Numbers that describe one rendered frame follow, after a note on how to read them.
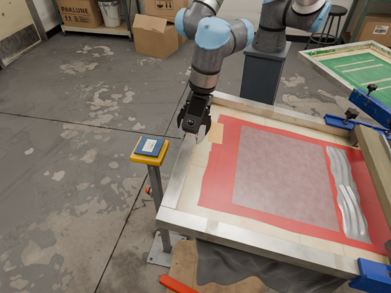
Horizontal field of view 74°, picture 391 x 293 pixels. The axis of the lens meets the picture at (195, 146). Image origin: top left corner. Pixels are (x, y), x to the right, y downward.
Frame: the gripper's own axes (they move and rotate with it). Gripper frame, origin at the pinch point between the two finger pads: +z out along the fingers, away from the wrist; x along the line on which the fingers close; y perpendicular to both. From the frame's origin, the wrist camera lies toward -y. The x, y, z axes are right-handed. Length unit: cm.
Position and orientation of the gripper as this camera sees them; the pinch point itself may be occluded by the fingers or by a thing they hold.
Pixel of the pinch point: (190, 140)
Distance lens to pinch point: 81.0
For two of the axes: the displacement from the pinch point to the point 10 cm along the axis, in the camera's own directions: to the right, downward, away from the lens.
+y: 2.1, -6.8, 7.0
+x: -9.7, -2.6, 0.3
